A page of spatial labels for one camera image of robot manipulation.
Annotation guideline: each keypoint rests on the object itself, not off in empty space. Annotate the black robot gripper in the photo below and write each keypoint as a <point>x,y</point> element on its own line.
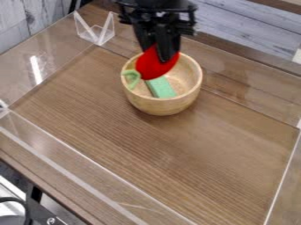
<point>174,13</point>

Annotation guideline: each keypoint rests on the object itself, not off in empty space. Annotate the red plush strawberry toy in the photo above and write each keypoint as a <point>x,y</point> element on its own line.
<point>149,67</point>

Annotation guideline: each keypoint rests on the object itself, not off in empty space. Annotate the black metal table leg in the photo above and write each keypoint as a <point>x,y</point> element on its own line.
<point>35,193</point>

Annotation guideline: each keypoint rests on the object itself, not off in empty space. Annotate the green rectangular block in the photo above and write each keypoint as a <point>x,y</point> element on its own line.
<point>161,88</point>

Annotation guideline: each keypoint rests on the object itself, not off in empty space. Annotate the light wooden bowl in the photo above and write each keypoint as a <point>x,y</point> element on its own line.
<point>185,78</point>

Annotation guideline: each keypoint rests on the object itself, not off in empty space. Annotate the clear acrylic corner bracket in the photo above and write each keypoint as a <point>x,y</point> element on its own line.
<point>97,34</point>

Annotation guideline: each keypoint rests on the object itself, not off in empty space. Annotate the clear acrylic table barrier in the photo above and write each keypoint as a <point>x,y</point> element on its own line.
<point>205,167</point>

